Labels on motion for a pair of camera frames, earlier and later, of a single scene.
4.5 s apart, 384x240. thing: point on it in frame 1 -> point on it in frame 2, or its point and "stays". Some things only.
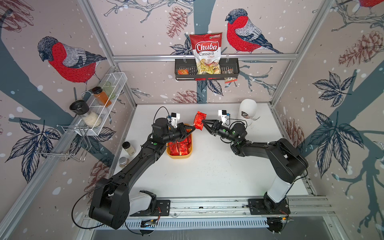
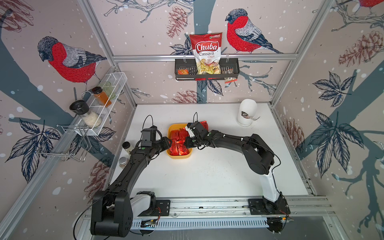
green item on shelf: (109, 90) stays
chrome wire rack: (68, 140) stays
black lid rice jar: (89, 118) stays
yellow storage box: (180, 156) stays
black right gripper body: (223, 132) -> (193, 142)
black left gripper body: (176, 135) -> (161, 145)
